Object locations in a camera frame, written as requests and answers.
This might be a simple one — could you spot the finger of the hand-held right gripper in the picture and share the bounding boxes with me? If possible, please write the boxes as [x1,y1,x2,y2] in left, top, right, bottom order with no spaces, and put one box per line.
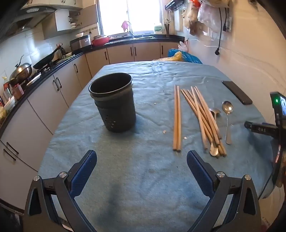
[244,121,278,136]

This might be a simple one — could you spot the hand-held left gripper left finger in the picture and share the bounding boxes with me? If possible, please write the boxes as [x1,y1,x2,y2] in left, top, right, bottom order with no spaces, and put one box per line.
[23,150,97,232]

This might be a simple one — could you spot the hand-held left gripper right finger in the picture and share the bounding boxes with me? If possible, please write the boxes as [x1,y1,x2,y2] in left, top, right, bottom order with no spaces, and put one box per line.
[186,150,262,232]

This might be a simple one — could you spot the metal spoon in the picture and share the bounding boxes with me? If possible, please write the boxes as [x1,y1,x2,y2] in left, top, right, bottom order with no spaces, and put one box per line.
[222,101,234,145]
[208,108,221,157]

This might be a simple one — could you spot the bundle of wooden chopsticks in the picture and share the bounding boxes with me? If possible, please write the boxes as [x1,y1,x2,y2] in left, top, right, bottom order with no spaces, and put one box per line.
[181,86,227,157]

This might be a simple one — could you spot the dark grey utensil holder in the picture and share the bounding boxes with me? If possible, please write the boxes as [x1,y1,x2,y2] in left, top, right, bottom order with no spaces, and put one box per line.
[88,72,137,133]

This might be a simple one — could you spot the black smartphone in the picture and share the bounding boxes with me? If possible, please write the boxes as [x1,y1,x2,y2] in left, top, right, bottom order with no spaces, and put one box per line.
[222,81,253,106]

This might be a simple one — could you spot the blue table cloth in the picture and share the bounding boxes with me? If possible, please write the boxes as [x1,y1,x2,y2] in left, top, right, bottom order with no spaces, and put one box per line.
[38,61,274,232]

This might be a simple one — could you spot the beige lower kitchen cabinets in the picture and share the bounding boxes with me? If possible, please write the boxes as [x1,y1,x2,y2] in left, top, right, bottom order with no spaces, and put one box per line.
[0,41,186,172]

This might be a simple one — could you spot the blue plastic bag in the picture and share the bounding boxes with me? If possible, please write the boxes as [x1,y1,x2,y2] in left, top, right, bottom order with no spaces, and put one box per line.
[168,49,203,65]

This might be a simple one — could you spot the white bowl with food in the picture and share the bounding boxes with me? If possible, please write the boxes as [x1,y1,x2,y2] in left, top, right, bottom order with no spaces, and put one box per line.
[4,97,16,111]

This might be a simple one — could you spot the red jar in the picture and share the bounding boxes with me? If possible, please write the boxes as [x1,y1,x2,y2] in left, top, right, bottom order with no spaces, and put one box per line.
[12,84,24,101]

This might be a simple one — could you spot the white tray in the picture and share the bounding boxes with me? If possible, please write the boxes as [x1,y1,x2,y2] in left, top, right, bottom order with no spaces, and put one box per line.
[26,74,42,86]

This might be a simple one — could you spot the gas stove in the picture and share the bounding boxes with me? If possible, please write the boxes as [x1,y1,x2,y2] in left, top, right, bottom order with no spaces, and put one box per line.
[33,64,58,74]

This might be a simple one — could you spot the yellow plastic bag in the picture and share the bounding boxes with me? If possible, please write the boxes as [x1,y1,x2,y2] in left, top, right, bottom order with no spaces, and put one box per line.
[154,52,182,62]

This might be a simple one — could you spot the black wok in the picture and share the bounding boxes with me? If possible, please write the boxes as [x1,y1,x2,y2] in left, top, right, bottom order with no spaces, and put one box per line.
[33,43,63,69]

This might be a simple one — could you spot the steel pot with lid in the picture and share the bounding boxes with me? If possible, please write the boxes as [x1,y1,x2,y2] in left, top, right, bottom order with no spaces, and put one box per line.
[9,55,33,85]

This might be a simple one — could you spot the hanging plastic bags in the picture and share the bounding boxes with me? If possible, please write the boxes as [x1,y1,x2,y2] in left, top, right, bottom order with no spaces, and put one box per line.
[182,0,230,36]

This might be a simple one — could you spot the silver kitchen appliance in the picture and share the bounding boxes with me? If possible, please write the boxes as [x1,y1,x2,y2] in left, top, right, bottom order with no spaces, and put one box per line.
[70,34,92,51]

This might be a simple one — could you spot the red basin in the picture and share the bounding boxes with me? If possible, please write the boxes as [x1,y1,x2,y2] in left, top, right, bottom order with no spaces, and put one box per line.
[92,36,110,46]

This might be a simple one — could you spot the black kitchen countertop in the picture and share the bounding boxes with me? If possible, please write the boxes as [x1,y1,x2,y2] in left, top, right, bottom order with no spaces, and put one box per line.
[0,34,186,139]

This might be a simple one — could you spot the steel sink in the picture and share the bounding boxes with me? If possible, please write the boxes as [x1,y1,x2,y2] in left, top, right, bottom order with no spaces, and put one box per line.
[112,33,154,41]

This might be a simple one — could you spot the upper kitchen cabinets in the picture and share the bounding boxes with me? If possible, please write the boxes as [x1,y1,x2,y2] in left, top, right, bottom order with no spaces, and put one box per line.
[21,0,99,41]

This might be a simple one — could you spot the range hood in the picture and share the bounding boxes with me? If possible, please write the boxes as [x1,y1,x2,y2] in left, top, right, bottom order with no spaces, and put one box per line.
[4,6,57,37]

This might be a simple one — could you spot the kitchen window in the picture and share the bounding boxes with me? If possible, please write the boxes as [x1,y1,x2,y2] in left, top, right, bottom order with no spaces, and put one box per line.
[97,0,164,34]

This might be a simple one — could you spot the black power cable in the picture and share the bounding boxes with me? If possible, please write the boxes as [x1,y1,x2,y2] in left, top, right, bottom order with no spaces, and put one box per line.
[214,8,226,56]

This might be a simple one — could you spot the black wall shelf rack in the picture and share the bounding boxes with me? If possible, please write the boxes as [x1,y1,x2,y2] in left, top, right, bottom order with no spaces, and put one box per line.
[165,0,186,11]

